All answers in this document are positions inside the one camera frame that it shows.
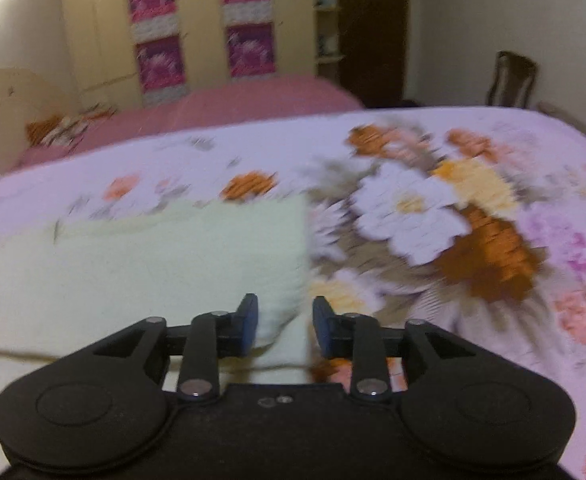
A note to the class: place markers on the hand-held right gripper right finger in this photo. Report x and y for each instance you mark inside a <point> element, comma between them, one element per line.
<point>321,331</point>

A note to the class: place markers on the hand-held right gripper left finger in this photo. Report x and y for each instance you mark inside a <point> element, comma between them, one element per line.
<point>249,324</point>

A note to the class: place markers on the pale yellow small garment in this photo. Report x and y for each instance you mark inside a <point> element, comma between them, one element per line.
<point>148,270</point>

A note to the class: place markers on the pink bedspread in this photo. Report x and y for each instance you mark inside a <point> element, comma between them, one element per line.
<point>253,102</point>

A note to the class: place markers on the orange white floral pillow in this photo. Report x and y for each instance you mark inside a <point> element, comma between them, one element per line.
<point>65,127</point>

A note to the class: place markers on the floral printed blanket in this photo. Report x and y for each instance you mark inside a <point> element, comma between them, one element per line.
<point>548,170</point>

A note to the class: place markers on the cream wardrobe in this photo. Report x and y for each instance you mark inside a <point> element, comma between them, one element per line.
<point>200,35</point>

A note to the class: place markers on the dark wooden door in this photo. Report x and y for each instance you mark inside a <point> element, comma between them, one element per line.
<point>373,30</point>

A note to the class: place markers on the cream corner shelf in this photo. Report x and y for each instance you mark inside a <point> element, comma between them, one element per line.
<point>327,25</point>

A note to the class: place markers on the dark wooden chair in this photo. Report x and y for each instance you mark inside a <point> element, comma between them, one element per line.
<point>513,77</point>

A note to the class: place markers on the cream bed headboard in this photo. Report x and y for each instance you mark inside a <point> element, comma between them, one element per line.
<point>3,105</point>

